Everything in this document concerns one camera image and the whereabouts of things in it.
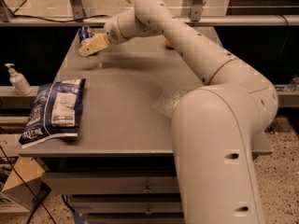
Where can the blue chip bag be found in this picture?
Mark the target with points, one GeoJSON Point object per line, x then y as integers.
{"type": "Point", "coordinates": [56, 112]}

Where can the cardboard box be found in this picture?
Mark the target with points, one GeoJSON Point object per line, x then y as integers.
{"type": "Point", "coordinates": [21, 188]}

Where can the left metal bracket post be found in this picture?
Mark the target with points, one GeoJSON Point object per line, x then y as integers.
{"type": "Point", "coordinates": [77, 9]}

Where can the pepsi soda can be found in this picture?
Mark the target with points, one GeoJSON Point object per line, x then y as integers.
{"type": "Point", "coordinates": [85, 34]}

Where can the metal bracket post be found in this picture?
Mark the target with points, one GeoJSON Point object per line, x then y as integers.
{"type": "Point", "coordinates": [196, 10]}
{"type": "Point", "coordinates": [77, 9]}

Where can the middle grey drawer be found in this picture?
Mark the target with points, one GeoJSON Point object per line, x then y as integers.
{"type": "Point", "coordinates": [126, 203]}

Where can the orange fruit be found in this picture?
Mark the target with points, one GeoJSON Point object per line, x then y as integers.
{"type": "Point", "coordinates": [168, 44]}

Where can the white pump sanitizer bottle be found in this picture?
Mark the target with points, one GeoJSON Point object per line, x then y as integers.
{"type": "Point", "coordinates": [18, 80]}

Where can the grey drawer cabinet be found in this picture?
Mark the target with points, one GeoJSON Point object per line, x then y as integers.
{"type": "Point", "coordinates": [131, 92]}

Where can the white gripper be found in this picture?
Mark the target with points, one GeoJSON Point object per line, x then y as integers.
{"type": "Point", "coordinates": [112, 32]}

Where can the right metal bracket post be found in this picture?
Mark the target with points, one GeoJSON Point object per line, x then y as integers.
{"type": "Point", "coordinates": [196, 10]}

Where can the metal shelf rail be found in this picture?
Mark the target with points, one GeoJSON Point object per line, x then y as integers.
{"type": "Point", "coordinates": [99, 21]}

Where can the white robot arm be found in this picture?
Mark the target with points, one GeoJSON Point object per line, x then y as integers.
{"type": "Point", "coordinates": [215, 127]}

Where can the bottom grey drawer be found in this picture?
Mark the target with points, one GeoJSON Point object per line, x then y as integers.
{"type": "Point", "coordinates": [135, 219]}

